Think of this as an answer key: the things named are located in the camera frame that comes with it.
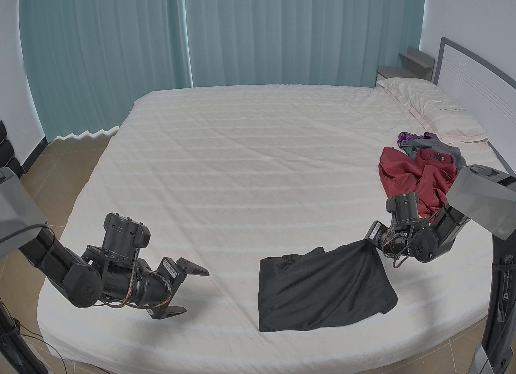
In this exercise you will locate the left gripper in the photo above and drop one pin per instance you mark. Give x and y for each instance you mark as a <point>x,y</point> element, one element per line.
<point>149,289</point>

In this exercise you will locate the dark red garment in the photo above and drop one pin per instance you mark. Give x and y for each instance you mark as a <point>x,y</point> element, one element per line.
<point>399,174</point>

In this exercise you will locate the black T-shirt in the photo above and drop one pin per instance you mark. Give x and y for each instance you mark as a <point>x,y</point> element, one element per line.
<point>322,291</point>

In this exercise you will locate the grey garment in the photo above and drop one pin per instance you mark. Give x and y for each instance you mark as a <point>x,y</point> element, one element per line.
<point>455,154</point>

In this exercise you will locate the cream pillow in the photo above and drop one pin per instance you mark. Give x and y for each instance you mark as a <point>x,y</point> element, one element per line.
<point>435,110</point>

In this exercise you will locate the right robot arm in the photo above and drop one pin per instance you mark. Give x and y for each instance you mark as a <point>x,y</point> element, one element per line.
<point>479,199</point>

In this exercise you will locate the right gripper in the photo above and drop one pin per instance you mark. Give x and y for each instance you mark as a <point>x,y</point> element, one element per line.
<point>381,237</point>

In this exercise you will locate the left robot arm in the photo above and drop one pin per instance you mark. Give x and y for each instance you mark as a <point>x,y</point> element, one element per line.
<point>60,267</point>

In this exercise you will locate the purple garment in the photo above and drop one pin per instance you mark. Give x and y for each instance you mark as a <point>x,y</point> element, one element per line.
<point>405,137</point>

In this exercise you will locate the grey bedside table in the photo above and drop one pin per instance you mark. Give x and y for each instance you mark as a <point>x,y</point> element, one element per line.
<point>407,66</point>

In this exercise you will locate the bed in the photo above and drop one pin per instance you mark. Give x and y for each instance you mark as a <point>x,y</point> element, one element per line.
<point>242,162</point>

